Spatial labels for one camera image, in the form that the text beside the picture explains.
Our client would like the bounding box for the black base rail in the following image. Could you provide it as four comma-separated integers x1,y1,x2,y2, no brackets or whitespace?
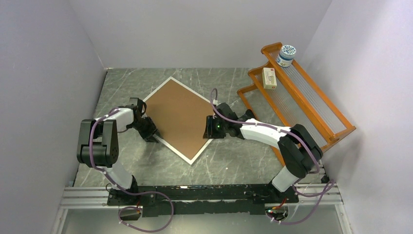
107,179,299,217

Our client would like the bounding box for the purple cable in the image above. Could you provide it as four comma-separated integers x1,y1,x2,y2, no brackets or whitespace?
88,108,175,233
209,88,336,226

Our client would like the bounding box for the blue white round jar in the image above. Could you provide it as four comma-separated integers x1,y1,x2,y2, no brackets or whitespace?
276,45,296,67

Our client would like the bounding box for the white picture frame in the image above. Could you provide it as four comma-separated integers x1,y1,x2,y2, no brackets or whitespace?
142,76,217,166

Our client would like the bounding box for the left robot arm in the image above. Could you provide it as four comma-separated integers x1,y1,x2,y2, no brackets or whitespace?
76,97,159,205

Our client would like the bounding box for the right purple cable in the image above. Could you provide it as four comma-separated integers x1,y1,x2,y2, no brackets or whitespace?
209,88,336,226

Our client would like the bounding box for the orange wooden shelf rack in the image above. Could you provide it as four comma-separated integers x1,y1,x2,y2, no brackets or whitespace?
237,42,356,152

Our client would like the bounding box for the brown backing board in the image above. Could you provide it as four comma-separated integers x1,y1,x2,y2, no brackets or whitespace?
145,79,214,161

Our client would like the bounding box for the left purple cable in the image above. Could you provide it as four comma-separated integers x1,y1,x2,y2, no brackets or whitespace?
88,108,175,233

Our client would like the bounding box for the small cream box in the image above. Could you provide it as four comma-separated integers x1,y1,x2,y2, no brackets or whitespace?
262,67,277,90

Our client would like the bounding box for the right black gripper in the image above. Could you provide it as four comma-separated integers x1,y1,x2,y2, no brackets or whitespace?
203,115,228,139

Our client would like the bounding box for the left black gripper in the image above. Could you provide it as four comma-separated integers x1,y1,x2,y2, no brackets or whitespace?
129,117,162,144

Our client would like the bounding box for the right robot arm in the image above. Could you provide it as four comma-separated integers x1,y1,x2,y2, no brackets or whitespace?
203,103,323,202

